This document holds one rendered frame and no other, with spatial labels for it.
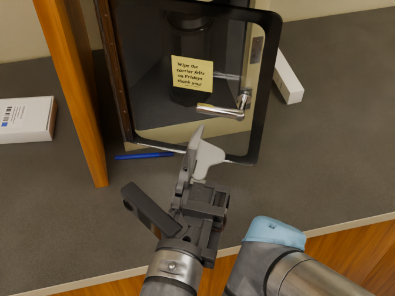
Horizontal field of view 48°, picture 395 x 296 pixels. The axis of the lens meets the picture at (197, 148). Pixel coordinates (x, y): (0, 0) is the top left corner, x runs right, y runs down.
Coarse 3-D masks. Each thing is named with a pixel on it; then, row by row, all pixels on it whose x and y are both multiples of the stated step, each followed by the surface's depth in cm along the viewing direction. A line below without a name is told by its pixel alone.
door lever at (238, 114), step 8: (240, 96) 82; (248, 96) 81; (200, 104) 80; (208, 104) 80; (240, 104) 81; (200, 112) 81; (208, 112) 80; (216, 112) 80; (224, 112) 79; (232, 112) 79; (240, 112) 79; (240, 120) 79
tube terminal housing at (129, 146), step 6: (252, 0) 85; (258, 0) 82; (264, 0) 82; (252, 6) 86; (258, 6) 83; (264, 6) 83; (126, 144) 105; (132, 144) 106; (138, 144) 106; (126, 150) 107
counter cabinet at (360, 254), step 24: (312, 240) 107; (336, 240) 111; (360, 240) 115; (384, 240) 119; (216, 264) 105; (336, 264) 125; (360, 264) 130; (384, 264) 136; (96, 288) 100; (120, 288) 103; (216, 288) 118; (384, 288) 158
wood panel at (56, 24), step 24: (48, 0) 62; (72, 0) 95; (48, 24) 65; (72, 24) 84; (72, 48) 76; (72, 72) 73; (72, 96) 78; (96, 96) 116; (96, 120) 100; (96, 144) 89; (96, 168) 95
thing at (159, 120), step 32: (128, 0) 71; (160, 0) 70; (192, 0) 69; (128, 32) 77; (160, 32) 75; (192, 32) 73; (224, 32) 72; (256, 32) 70; (128, 64) 83; (160, 64) 81; (224, 64) 77; (256, 64) 75; (128, 96) 90; (160, 96) 87; (192, 96) 85; (224, 96) 83; (256, 96) 81; (160, 128) 95; (192, 128) 93; (224, 128) 90; (256, 128) 88; (224, 160) 99; (256, 160) 96
